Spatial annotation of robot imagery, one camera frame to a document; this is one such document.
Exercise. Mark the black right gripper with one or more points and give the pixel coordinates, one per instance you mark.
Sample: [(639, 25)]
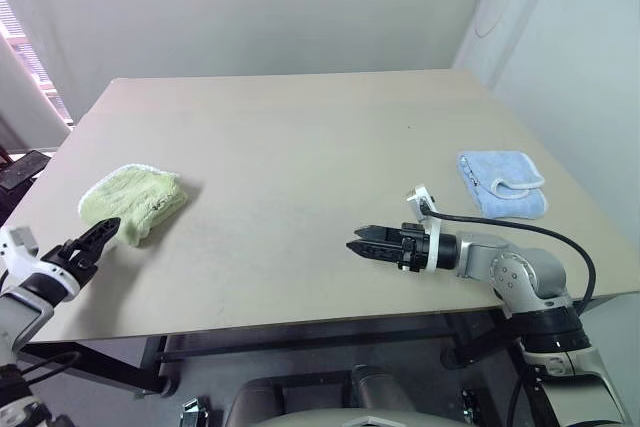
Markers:
[(412, 247)]

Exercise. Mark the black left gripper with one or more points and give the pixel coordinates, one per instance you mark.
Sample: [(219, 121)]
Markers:
[(65, 261)]

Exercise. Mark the green towel with white trim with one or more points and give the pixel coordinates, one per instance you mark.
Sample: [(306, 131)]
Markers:
[(131, 197)]

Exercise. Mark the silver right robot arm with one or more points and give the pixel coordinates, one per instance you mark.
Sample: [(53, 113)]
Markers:
[(515, 272)]

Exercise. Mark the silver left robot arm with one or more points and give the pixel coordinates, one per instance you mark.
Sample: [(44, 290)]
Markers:
[(20, 319)]

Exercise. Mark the blue towel with white trim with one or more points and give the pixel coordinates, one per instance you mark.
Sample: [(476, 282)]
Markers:
[(502, 182)]

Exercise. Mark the black device beside table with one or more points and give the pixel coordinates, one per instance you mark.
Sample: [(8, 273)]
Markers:
[(20, 174)]

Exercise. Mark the dark rounded grey shape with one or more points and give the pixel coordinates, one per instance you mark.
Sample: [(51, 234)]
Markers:
[(265, 399), (374, 387)]

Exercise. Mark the grey robot torso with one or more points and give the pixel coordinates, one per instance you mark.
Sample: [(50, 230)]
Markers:
[(365, 419)]

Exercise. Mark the window with blinds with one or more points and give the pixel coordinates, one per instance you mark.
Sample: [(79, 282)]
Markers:
[(30, 59)]

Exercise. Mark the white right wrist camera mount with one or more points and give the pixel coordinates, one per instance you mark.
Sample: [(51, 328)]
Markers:
[(434, 242)]

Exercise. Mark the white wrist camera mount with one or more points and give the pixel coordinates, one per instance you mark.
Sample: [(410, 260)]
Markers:
[(434, 242), (22, 259)]

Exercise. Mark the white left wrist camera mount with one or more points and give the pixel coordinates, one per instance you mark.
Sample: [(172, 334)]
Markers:
[(22, 259)]

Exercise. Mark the black metal table frame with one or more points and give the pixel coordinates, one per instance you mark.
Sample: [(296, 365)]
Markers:
[(310, 332)]

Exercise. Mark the small silver metal bracket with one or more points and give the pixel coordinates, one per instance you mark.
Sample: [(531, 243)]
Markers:
[(194, 412)]

